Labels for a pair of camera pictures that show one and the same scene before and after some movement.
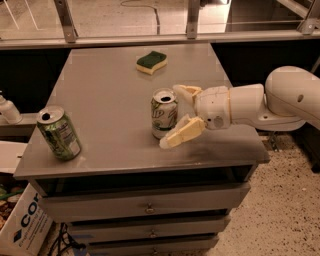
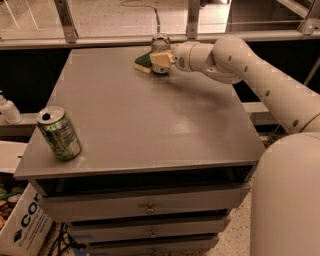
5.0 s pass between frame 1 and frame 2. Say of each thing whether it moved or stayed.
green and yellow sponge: stayed
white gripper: moved
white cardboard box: stayed
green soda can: stayed
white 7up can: moved
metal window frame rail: stayed
